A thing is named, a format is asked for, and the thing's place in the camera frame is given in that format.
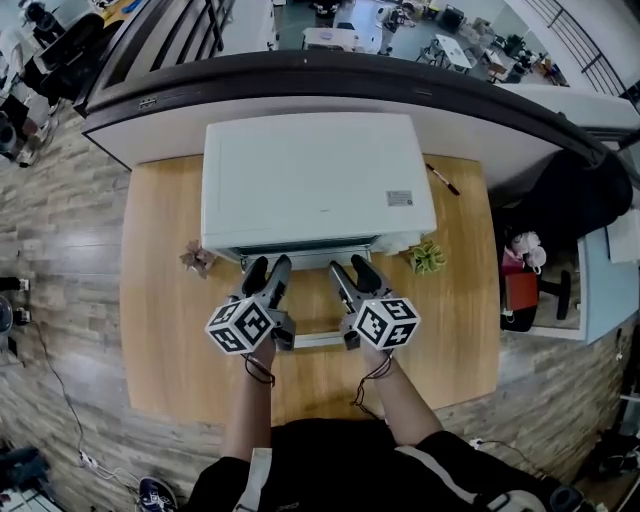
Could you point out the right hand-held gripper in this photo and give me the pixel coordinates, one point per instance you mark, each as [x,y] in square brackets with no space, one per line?
[385,322]

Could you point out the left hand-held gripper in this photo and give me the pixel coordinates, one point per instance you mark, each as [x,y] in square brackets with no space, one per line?
[240,325]

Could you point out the white toaster oven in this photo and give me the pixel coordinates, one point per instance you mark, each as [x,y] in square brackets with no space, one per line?
[310,185]

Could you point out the person's left forearm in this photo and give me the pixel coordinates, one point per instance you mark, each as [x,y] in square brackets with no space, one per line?
[250,415]

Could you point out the person's right forearm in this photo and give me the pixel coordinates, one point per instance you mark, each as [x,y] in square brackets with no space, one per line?
[400,400]

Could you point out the small pink artificial plant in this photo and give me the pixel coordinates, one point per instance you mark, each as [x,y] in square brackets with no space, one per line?
[198,257]

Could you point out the small green artificial plant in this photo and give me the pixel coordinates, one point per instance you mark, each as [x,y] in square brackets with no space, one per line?
[427,257]

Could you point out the dark marker pen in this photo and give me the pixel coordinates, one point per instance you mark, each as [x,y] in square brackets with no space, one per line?
[443,179]

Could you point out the red box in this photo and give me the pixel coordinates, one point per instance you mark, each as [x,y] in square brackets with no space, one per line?
[521,292]

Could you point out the pink plush toy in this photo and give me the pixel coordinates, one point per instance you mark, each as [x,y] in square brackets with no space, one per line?
[527,250]

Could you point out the person's black shirt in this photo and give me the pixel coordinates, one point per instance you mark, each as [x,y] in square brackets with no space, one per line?
[350,465]

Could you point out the dark curved railing ledge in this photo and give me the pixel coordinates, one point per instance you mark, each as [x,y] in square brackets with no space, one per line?
[350,80]

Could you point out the black office chair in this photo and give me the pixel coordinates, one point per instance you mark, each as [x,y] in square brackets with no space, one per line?
[565,200]

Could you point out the person's dark shoe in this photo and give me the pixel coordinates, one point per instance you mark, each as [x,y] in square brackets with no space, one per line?
[156,495]

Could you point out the light blue desk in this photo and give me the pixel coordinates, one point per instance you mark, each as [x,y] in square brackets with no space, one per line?
[607,295]

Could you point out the white power strip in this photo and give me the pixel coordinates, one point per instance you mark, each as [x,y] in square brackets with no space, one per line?
[87,458]

